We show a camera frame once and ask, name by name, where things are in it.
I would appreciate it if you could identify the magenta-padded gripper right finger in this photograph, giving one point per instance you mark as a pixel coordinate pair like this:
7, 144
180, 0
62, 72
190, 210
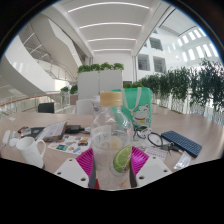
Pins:
151, 170

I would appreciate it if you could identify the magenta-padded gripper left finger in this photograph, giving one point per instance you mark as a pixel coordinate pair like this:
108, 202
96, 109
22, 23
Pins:
70, 171

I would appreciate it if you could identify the clear lime-label drink bottle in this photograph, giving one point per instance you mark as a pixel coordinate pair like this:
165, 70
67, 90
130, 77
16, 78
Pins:
110, 150

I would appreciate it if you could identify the colourful sticker sheet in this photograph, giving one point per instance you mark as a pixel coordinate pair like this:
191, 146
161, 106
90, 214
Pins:
68, 144

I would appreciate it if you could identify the bunch of keys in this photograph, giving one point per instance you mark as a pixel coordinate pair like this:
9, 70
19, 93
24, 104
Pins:
170, 147

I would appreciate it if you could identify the clear plastic-wrapped white packet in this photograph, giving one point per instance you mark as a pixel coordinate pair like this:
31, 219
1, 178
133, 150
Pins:
182, 160

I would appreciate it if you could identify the black flat device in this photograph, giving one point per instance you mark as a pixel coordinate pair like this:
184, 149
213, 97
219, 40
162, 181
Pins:
74, 129

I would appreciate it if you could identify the open white-paged book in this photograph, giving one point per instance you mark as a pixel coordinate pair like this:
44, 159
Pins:
53, 130

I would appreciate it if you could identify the white ceramic mug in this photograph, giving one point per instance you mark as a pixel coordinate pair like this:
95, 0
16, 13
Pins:
29, 151

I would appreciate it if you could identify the green cat-print tote bag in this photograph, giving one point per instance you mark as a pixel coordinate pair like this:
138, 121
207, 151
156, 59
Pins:
141, 110

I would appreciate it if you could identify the small red black box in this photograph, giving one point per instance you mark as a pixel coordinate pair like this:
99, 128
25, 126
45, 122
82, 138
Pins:
25, 130

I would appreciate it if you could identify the white computer mouse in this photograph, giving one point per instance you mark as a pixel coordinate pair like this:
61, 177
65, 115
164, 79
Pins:
14, 142

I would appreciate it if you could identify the white chair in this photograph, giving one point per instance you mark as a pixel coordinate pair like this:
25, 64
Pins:
84, 107

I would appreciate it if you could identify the black chair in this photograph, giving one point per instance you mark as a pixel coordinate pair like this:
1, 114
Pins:
46, 107

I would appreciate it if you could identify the clear white-lidded shaker bottle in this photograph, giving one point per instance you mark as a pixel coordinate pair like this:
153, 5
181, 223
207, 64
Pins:
96, 106

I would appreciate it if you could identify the white charger block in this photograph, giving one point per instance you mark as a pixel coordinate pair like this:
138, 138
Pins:
6, 136

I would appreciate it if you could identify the small brown planter with plant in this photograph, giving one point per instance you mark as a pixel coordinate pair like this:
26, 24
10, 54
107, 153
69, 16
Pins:
72, 95

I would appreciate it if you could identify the white planter box with greenery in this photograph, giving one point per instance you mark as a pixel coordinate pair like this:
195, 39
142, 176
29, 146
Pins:
100, 83

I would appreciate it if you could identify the row of potted green trees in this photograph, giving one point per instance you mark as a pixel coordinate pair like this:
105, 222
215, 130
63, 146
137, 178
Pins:
186, 83

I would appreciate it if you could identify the ceiling strip lights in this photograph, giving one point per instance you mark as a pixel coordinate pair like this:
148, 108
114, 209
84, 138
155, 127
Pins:
110, 25

